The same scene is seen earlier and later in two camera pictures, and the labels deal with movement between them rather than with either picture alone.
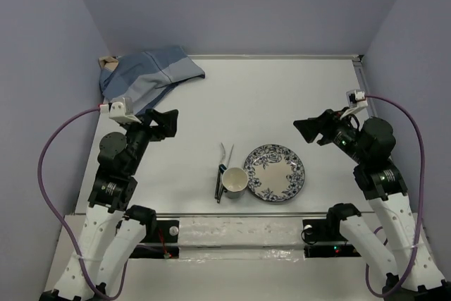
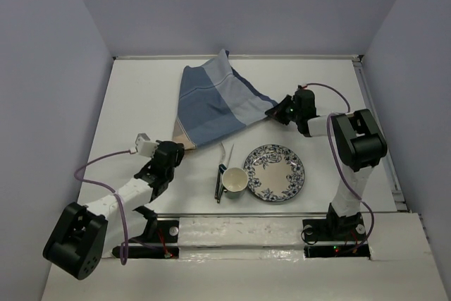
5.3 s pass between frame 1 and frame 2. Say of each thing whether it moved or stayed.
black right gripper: moved
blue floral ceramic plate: stayed
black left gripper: moved
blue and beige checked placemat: moved
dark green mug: stayed
